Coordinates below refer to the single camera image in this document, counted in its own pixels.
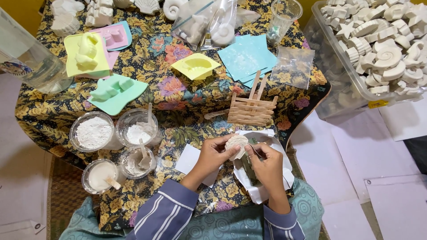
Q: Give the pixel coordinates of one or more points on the person's right hand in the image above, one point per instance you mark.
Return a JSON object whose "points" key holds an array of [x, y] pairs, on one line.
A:
{"points": [[270, 170]]}

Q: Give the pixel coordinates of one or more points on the person's left hand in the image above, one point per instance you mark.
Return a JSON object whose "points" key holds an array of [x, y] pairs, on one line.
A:
{"points": [[210, 156]]}

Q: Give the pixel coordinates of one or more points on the thin metal scraper tool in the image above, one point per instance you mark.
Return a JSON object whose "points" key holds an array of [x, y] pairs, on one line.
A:
{"points": [[256, 150]]}

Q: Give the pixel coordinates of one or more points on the white plaster scallop shell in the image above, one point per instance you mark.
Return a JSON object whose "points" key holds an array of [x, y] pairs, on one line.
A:
{"points": [[236, 145]]}

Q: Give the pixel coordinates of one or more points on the dark green packet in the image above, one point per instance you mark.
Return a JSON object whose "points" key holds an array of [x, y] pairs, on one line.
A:
{"points": [[250, 173]]}

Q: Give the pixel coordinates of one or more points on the flat white paper sheet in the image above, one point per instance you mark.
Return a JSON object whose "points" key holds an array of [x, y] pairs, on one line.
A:
{"points": [[188, 161]]}

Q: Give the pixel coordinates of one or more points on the crumpled white paper sheet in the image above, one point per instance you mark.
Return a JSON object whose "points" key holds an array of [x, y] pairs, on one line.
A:
{"points": [[263, 193]]}

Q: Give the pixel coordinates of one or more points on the wooden stick spoon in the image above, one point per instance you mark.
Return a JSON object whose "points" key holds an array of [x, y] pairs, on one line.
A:
{"points": [[215, 114]]}

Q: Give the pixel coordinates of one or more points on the wooden ice-cream stick basket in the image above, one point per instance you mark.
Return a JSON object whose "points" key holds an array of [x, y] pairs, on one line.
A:
{"points": [[252, 111]]}

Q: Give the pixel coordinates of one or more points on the person's teal patterned lap clothing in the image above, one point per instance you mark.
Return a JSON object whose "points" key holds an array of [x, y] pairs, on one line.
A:
{"points": [[233, 223]]}

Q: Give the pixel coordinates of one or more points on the floral patterned tablecloth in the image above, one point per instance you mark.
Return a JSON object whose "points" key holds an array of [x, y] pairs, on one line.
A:
{"points": [[173, 100]]}

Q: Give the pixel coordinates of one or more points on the clear cup with grey plaster mix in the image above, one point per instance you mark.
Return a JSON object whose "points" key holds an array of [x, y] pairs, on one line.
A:
{"points": [[137, 162]]}

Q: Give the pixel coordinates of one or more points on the clear cup with powder and spoon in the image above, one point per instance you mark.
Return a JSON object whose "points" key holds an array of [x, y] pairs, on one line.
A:
{"points": [[137, 130]]}

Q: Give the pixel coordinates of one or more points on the yellow shell mold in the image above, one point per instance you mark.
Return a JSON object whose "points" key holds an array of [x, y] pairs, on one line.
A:
{"points": [[196, 66]]}

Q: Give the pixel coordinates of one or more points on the clear plastic storage bin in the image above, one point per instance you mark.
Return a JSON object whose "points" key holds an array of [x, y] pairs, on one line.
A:
{"points": [[328, 90]]}

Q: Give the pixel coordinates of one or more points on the light blue paper sheets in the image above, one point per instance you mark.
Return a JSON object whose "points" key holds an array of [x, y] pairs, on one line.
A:
{"points": [[247, 58]]}

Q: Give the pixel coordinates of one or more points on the small clear plastic bag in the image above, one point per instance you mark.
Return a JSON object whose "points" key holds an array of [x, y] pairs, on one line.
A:
{"points": [[293, 66]]}

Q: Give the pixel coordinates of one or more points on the green plastic mold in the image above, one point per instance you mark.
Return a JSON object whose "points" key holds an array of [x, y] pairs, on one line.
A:
{"points": [[116, 95]]}

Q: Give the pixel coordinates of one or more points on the clear cup of liquid plaster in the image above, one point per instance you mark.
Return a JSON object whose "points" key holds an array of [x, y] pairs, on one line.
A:
{"points": [[99, 176]]}

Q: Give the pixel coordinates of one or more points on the clear cup of white powder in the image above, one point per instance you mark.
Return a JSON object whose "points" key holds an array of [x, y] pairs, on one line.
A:
{"points": [[93, 132]]}

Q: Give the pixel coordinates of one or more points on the zip bag with plaster figures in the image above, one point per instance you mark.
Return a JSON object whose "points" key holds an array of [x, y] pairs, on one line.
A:
{"points": [[203, 25]]}

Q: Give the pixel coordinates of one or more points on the crumpled clear plastic bag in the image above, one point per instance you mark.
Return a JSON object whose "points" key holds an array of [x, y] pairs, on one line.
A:
{"points": [[247, 16]]}

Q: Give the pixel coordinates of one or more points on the woven straw mat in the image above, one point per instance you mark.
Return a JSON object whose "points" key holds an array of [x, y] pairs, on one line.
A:
{"points": [[66, 196]]}

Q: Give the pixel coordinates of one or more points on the tall clear plastic cup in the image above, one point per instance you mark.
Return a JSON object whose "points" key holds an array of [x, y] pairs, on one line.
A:
{"points": [[283, 21]]}

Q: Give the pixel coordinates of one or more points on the blue plastic mold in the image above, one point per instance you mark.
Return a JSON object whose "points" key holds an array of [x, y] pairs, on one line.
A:
{"points": [[128, 31]]}

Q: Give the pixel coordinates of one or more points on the white plaster nautilus figure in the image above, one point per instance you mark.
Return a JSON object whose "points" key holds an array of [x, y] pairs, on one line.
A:
{"points": [[173, 9]]}

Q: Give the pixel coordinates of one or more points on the pink plastic mold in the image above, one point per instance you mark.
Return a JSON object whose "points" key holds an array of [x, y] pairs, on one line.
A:
{"points": [[115, 37]]}

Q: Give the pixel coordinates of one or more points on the yellow seahorse mold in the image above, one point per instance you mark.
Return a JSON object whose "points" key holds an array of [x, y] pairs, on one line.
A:
{"points": [[86, 55]]}

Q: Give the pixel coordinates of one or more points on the white plaster fan shell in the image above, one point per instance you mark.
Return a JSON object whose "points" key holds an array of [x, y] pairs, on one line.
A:
{"points": [[146, 6]]}

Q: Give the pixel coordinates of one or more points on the heap of white plaster figures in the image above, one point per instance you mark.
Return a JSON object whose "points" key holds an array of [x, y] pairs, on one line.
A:
{"points": [[383, 46]]}

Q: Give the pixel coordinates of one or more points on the white plaster round figure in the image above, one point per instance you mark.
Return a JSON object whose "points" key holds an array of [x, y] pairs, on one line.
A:
{"points": [[122, 3]]}

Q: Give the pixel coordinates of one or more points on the white plaster castle figure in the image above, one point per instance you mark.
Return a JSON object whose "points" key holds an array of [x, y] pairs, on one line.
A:
{"points": [[99, 13]]}

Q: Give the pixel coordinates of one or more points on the white plaster ribbed shell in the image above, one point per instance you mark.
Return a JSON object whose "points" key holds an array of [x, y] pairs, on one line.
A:
{"points": [[65, 25]]}

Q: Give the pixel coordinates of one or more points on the large clear water container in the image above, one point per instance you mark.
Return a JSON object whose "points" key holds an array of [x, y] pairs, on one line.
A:
{"points": [[30, 56]]}

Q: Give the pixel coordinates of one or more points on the white plaster fish figure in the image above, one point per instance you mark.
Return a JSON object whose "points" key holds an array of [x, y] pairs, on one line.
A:
{"points": [[66, 6]]}

